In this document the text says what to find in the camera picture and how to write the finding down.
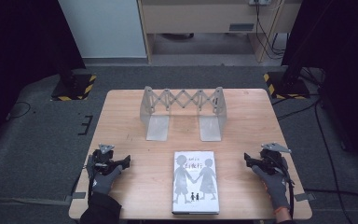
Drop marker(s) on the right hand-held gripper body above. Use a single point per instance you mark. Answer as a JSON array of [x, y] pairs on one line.
[[272, 158]]

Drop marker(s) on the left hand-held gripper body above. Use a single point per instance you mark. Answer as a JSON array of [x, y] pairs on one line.
[[103, 159]]

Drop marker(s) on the white book with grey figures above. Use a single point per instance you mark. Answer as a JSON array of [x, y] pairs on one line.
[[194, 182]]

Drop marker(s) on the grey expandable metal book rack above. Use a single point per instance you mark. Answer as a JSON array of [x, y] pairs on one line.
[[183, 109]]

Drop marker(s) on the person's left hand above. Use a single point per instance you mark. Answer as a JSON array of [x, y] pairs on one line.
[[104, 183]]

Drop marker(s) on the person's right hand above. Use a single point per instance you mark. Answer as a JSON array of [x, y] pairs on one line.
[[272, 188]]

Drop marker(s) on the grey tape strip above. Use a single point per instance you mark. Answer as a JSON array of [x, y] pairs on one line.
[[304, 196], [75, 196]]

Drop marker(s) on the black yellow striped stand base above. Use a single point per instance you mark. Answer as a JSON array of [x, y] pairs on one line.
[[74, 87], [287, 87]]

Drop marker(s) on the black curtain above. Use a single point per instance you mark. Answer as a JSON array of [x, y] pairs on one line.
[[21, 46], [338, 46]]

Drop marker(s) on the white panel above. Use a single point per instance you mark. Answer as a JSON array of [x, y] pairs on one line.
[[103, 28]]

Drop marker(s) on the light wooden desk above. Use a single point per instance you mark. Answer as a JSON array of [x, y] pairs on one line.
[[199, 15]]

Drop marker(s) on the white power strip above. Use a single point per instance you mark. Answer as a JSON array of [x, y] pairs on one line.
[[259, 2]]

